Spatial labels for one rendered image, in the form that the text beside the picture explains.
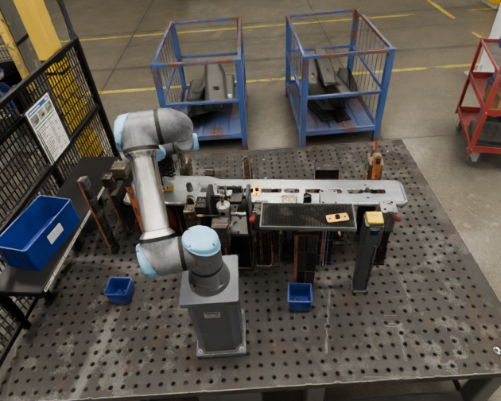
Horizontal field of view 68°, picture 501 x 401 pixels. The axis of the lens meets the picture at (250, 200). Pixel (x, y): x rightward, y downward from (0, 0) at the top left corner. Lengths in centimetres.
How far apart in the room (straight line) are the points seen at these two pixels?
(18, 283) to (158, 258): 72
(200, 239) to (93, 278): 98
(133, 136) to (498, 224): 290
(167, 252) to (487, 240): 260
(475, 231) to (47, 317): 292
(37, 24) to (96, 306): 139
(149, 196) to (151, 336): 76
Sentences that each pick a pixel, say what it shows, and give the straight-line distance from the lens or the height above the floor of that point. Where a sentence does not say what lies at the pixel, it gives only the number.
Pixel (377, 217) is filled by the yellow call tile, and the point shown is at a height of 116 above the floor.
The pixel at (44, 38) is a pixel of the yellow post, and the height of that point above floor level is 162.
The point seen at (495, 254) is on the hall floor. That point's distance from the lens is 326.
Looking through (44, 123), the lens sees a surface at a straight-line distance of 208.
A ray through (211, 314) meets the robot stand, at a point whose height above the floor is 101.
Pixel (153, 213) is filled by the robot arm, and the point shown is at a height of 140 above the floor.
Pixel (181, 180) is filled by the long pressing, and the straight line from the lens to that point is 199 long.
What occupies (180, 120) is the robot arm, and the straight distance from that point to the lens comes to 126.
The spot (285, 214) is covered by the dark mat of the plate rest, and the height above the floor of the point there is 116.
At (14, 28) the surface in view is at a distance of 450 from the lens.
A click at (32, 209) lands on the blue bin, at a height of 114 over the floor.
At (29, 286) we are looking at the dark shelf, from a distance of 174.
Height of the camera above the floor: 221
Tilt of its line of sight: 42 degrees down
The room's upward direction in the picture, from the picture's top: 5 degrees counter-clockwise
